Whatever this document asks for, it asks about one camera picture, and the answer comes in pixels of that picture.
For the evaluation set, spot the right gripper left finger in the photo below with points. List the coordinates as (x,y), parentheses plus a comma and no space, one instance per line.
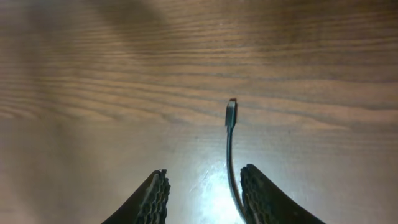
(147,205)

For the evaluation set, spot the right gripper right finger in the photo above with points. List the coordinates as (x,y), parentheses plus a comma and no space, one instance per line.
(265,203)

